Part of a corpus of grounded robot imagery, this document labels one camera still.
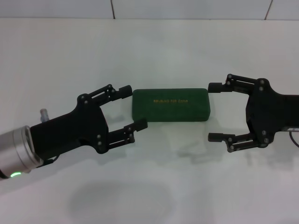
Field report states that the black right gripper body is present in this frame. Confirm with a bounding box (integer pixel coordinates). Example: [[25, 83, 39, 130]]
[[245, 78, 299, 149]]

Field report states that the green glasses case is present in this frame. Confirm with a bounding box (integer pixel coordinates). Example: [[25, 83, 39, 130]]
[[131, 88, 211, 123]]

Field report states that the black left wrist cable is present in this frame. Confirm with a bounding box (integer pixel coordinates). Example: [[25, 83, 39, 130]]
[[37, 156, 58, 168]]

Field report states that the dark right wrist cable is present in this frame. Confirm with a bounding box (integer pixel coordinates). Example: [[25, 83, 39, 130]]
[[289, 130, 299, 148]]

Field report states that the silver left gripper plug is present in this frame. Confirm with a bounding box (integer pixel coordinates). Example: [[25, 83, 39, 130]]
[[39, 108, 50, 122]]

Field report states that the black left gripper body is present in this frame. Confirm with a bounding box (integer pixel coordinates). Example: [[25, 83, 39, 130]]
[[30, 93, 110, 165]]

